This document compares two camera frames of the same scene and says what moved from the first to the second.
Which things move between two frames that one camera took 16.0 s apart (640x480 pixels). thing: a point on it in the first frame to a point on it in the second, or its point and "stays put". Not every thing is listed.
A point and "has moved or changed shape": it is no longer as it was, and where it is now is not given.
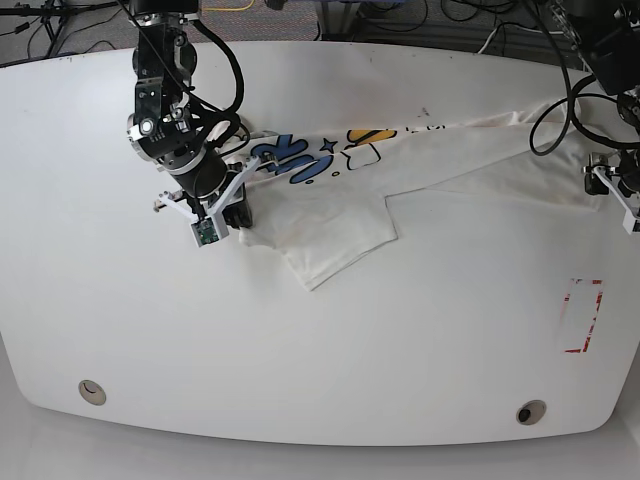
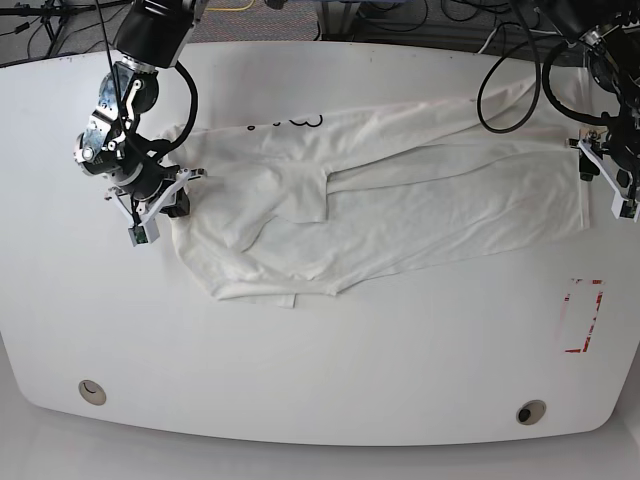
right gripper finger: [239, 214] to [181, 207]
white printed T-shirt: [322, 201] has moved or changed shape
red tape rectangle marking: [567, 299] stays put
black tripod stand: [53, 15] stays put
